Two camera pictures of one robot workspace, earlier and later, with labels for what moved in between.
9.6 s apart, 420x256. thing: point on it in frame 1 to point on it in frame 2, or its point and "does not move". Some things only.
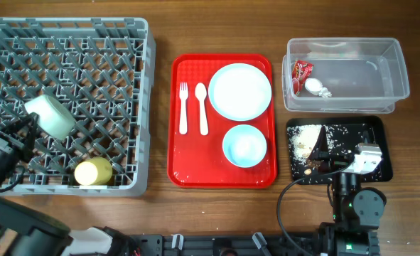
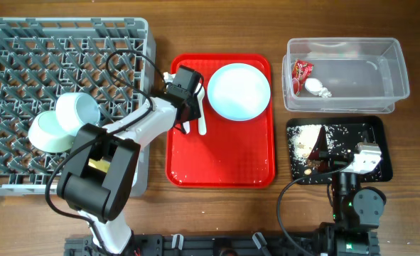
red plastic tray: [197, 161] does not move
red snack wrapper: [300, 69] does not move
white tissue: [315, 86] does not move
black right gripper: [320, 152] does not move
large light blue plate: [239, 92] does not move
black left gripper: [6, 135] to [195, 110]
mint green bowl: [54, 120] to [46, 134]
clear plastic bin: [342, 75] does not move
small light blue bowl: [244, 146] to [75, 109]
